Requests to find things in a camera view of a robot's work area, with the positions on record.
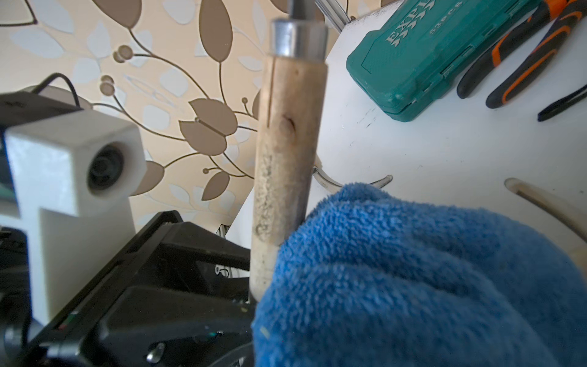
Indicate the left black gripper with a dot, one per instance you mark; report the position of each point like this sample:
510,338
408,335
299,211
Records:
175,295

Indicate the sickle wooden handle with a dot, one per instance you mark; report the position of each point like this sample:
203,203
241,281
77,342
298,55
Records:
568,215
289,115
333,186

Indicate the blue microfiber rag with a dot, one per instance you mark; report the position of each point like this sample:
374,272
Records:
371,280

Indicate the green plastic tool case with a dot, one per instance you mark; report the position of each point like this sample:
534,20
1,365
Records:
414,58

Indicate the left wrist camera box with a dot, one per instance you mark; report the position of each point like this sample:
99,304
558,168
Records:
72,171

